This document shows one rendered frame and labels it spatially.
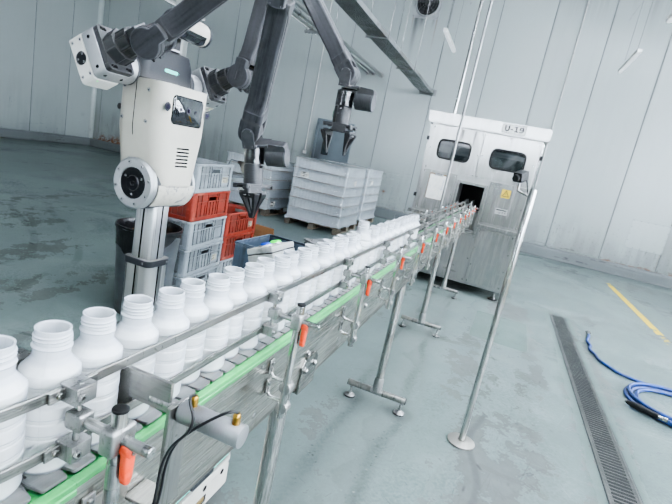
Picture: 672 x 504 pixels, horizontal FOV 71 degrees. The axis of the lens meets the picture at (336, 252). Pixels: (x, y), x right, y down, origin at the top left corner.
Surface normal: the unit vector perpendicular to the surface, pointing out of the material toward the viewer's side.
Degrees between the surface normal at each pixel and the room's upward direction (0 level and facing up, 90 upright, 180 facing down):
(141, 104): 90
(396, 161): 90
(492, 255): 90
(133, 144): 101
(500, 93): 90
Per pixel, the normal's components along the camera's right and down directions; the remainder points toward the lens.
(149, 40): -0.17, 0.57
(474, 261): -0.34, 0.13
